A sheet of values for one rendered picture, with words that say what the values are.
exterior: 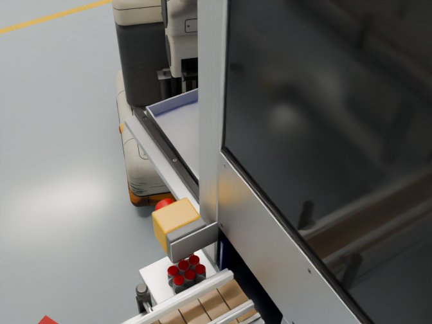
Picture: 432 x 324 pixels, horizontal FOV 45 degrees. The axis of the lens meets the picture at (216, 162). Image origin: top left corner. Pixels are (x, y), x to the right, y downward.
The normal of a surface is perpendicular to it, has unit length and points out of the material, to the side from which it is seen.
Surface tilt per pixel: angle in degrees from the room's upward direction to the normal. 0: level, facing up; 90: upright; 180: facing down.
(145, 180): 90
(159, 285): 0
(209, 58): 90
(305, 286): 90
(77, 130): 0
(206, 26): 90
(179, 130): 0
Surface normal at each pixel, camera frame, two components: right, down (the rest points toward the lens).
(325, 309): -0.86, 0.37
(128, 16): 0.22, 0.73
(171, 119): 0.02, -0.66
